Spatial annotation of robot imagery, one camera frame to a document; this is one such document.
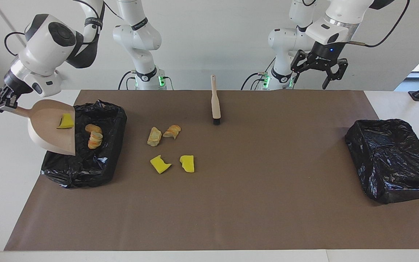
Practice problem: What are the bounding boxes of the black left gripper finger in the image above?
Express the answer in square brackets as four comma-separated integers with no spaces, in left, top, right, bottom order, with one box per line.
[322,58,349,90]
[291,51,314,86]

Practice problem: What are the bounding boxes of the pale pink plastic dustpan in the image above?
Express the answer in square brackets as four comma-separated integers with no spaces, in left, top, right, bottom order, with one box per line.
[0,95,76,156]

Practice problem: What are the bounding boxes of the bright yellow sponge piece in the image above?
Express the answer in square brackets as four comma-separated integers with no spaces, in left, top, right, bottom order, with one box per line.
[57,113,75,129]
[179,155,195,173]
[150,155,172,174]

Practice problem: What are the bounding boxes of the pale tan sponge scrap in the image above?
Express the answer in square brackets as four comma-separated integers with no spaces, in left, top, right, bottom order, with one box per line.
[88,132,104,150]

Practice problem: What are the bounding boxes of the beige hand brush black bristles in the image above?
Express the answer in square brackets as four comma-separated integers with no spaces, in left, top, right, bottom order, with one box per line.
[211,75,222,126]

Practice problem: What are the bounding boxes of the bin lined with black bag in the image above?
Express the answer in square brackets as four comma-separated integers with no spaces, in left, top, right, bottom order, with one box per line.
[41,100,127,189]
[345,119,419,205]

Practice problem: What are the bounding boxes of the pale green-yellow sponge scrap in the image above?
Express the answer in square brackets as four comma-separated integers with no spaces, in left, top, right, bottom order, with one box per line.
[147,127,162,147]

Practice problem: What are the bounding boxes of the orange striped sponge scrap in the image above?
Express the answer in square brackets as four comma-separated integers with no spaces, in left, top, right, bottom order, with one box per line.
[163,124,181,140]

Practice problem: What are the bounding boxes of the brown paper table mat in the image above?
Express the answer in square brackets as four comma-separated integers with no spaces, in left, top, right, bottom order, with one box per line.
[4,90,419,251]

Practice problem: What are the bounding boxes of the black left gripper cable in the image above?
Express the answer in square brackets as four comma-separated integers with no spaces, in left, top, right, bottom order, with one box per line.
[347,0,411,48]

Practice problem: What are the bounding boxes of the black left arm base cable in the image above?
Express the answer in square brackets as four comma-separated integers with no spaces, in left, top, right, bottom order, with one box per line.
[241,72,268,91]

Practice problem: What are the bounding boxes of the black arm base cable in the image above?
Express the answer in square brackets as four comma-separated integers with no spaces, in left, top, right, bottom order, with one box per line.
[241,72,268,91]
[118,71,137,90]

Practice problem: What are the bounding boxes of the black right arm base cable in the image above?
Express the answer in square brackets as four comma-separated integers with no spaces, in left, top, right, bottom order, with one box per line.
[118,71,137,90]

